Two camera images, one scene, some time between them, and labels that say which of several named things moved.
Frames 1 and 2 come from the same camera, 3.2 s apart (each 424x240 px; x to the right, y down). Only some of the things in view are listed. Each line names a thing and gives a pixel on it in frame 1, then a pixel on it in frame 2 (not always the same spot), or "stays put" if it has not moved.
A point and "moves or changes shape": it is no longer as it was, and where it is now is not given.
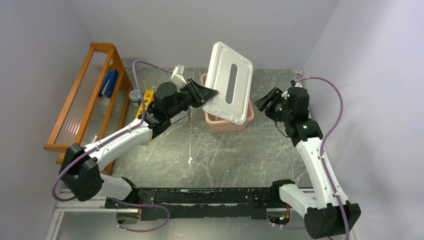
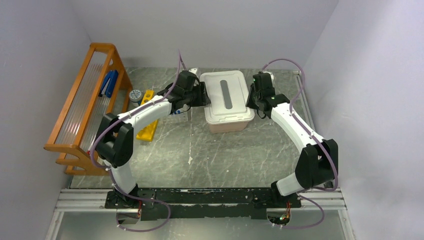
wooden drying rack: (97, 103) stays put
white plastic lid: (232, 75) moves or changes shape
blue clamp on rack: (109, 83) stays put
